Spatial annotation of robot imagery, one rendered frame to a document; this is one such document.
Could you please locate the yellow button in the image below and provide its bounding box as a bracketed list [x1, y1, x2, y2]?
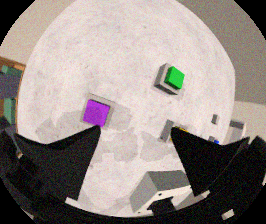
[160, 119, 188, 144]

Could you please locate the blue button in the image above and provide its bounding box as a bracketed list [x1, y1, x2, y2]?
[207, 136, 218, 144]

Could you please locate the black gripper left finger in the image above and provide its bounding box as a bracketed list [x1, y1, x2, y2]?
[13, 125, 101, 201]

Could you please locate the purple button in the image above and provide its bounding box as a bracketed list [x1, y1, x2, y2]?
[80, 93, 116, 131]

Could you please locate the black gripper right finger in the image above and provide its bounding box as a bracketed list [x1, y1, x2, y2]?
[170, 128, 250, 196]

